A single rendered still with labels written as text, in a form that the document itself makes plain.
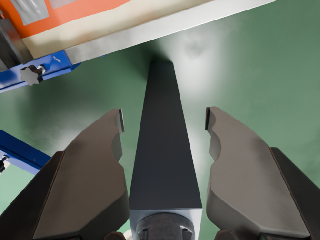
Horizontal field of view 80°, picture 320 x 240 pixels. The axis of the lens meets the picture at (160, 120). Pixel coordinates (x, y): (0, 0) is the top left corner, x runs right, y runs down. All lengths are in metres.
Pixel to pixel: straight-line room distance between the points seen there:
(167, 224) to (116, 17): 0.50
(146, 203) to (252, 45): 1.38
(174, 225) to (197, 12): 0.48
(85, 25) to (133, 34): 0.12
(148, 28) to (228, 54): 1.17
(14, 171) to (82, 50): 0.58
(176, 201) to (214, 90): 1.27
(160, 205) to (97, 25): 0.46
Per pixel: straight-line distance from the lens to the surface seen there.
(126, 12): 0.52
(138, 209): 0.50
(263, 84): 1.79
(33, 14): 0.59
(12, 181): 1.00
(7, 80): 0.63
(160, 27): 0.48
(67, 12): 0.56
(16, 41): 0.58
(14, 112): 2.14
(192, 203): 0.51
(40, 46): 0.61
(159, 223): 0.50
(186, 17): 0.48
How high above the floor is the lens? 1.47
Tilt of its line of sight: 58 degrees down
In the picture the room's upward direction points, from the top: 180 degrees counter-clockwise
